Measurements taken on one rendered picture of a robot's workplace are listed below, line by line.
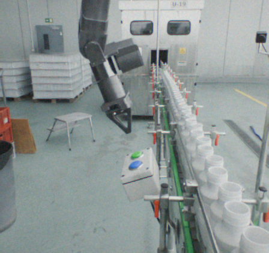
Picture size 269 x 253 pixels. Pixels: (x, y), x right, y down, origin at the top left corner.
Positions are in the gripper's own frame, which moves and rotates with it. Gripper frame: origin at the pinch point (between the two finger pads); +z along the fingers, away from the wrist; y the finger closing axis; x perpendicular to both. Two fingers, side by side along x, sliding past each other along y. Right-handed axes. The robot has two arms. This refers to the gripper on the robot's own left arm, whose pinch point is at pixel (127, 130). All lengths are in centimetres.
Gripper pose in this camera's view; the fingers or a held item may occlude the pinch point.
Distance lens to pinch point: 68.6
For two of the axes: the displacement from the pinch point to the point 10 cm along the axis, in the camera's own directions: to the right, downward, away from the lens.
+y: 0.6, -2.9, 9.5
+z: 3.4, 9.0, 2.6
